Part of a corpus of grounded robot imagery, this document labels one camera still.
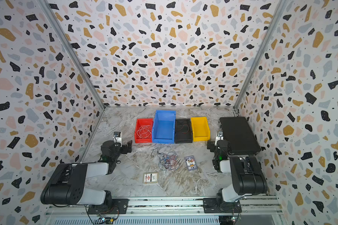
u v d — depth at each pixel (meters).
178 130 1.07
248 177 0.46
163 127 1.10
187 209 0.73
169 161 0.90
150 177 0.82
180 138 1.04
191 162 0.88
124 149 0.83
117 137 0.80
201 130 1.05
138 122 1.03
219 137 0.81
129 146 0.86
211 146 0.88
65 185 0.44
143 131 1.04
